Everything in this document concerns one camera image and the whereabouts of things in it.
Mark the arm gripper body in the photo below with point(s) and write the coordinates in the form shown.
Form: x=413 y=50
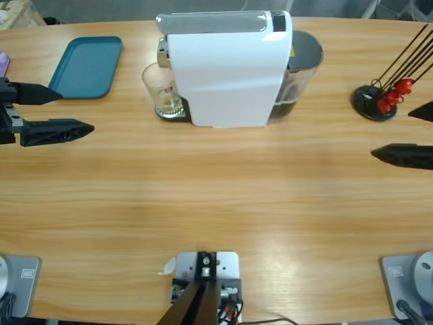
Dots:
x=7 y=91

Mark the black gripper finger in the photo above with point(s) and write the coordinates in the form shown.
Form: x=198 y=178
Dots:
x=54 y=132
x=424 y=113
x=37 y=94
x=409 y=156

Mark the clear drinking glass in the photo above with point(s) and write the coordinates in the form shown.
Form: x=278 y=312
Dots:
x=159 y=88

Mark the red coffee capsule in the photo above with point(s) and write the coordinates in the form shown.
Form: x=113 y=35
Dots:
x=384 y=106
x=404 y=86
x=393 y=97

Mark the white capsule coffee machine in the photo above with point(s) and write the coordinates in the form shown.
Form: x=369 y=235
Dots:
x=226 y=78

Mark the purple patterned item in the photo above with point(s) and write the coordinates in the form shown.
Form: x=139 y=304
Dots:
x=3 y=62

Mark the teal plastic tray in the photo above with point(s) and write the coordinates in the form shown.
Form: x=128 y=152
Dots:
x=86 y=67

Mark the black capsule holder with rods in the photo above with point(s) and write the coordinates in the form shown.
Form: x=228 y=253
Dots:
x=367 y=106

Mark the white crumpled wad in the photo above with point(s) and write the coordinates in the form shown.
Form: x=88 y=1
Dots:
x=2 y=16

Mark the clear water tank black lid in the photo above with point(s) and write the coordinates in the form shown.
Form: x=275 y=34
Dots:
x=302 y=50

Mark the white paper tag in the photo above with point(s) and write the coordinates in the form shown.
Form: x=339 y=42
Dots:
x=168 y=267

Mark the white metal frame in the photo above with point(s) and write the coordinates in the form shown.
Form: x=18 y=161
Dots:
x=368 y=8

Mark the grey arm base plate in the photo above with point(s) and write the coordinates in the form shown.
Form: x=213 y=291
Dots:
x=27 y=287
x=399 y=287

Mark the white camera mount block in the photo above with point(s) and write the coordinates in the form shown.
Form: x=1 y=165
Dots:
x=226 y=267

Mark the dark camera post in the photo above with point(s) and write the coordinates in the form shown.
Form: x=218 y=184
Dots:
x=198 y=304

